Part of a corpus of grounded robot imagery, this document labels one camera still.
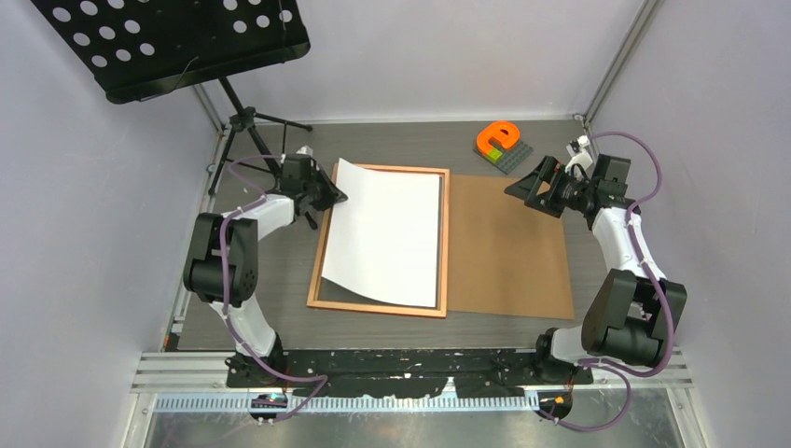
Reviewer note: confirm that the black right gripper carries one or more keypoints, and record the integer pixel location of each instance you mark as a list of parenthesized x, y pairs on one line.
[(550, 171)]

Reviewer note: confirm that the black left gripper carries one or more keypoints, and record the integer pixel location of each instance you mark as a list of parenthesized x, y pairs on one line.
[(333, 195)]

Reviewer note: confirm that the copper picture frame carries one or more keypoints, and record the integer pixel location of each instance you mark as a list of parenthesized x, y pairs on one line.
[(326, 295)]

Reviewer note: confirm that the mountain landscape photo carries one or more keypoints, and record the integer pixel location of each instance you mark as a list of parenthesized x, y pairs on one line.
[(383, 241)]

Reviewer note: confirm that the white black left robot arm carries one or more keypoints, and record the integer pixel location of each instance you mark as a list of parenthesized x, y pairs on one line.
[(221, 267)]

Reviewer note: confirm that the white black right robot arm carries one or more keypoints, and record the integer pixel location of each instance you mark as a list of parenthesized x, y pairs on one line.
[(632, 319)]

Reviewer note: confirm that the grey building baseplate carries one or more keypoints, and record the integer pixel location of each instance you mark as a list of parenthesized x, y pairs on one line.
[(512, 157)]

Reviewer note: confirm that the green building brick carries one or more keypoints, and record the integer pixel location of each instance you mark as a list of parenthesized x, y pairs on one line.
[(493, 155)]

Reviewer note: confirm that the orange letter toy block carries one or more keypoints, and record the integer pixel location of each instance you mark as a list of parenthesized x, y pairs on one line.
[(503, 132)]

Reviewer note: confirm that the brown cardboard backing board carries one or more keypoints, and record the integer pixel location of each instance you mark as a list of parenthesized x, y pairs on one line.
[(505, 258)]

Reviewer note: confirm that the black perforated music stand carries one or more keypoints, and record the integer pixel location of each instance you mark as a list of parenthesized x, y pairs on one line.
[(140, 50)]

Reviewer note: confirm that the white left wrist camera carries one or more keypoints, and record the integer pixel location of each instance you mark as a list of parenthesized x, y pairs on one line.
[(304, 150)]

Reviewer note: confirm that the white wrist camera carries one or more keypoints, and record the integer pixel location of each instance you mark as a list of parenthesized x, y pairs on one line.
[(580, 157), (304, 150)]

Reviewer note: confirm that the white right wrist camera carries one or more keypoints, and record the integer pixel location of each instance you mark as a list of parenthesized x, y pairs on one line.
[(580, 157)]

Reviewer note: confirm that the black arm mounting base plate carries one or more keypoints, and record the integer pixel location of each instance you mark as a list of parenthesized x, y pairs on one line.
[(404, 373)]

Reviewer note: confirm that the aluminium front rail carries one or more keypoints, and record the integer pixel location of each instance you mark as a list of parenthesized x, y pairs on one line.
[(191, 382)]

